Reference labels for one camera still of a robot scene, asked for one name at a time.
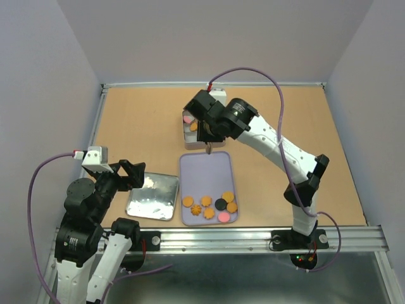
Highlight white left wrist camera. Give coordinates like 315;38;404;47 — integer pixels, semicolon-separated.
82;146;113;173

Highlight swirl flower cookie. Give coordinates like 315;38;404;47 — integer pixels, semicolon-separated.
190;204;202;216

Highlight lavender plastic tray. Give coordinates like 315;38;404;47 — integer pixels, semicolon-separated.
179;151;239;227

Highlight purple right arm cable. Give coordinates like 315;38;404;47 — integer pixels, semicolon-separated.
207;66;343;274

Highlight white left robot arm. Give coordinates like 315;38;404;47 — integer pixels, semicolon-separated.
54;160;161;303

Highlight tan maple leaf cookie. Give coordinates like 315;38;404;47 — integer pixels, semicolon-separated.
201;196;212;207

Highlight square cookie tin with cups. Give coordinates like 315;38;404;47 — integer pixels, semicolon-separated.
182;106;228;151

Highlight plain round tan cookie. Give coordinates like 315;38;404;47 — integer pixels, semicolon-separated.
182;196;194;208

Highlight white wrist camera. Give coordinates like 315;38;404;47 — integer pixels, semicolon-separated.
209;89;227;105
82;146;113;173

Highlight tan leaf cookie lower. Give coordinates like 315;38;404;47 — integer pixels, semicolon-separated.
203;208;216;220

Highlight metal tongs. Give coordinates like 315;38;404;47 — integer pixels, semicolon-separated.
206;142;213;155

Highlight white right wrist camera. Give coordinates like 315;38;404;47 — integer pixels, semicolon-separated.
209;89;227;105

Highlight black sandwich cookie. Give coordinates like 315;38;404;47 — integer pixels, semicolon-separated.
215;198;228;211

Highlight circuit board with leds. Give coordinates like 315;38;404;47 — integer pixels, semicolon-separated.
289;253;318;272

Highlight pink round cookie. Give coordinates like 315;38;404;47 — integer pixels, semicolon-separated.
183;115;195;124
218;212;230;223

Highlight brown scalloped cookie right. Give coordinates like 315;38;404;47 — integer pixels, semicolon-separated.
226;201;238;213

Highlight round dotted biscuit left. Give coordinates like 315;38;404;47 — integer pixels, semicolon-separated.
190;122;198;132

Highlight aluminium mounting rail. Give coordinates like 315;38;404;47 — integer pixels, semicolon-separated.
47;226;392;303

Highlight silver tin lid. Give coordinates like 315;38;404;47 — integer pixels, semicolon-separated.
125;172;179;221

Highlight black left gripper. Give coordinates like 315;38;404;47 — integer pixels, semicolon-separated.
89;156;147;219

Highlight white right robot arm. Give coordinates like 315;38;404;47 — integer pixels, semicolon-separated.
184;90;329;251

